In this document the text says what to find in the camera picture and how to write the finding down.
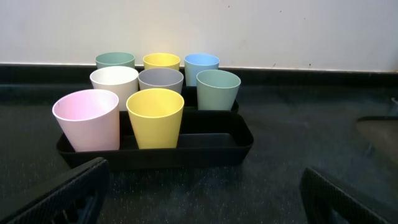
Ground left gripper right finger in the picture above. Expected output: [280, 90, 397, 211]
[299, 167, 398, 224]

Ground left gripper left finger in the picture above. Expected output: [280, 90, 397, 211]
[0, 157, 110, 224]

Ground pink cup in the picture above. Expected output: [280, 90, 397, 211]
[52, 88, 121, 153]

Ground yellow cup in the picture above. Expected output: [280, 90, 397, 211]
[142, 52, 182, 72]
[126, 88, 185, 150]

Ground steel sink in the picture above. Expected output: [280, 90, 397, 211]
[355, 116, 398, 162]

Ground white cup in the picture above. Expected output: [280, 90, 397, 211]
[89, 65, 140, 112]

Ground black tray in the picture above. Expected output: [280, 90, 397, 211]
[55, 85, 254, 171]

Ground dark green cup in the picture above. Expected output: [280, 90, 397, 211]
[95, 52, 136, 70]

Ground grey cup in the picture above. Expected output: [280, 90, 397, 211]
[137, 67, 185, 95]

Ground light green cup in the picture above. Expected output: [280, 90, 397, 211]
[195, 69, 242, 111]

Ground blue cup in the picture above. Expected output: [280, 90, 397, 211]
[183, 53, 220, 87]

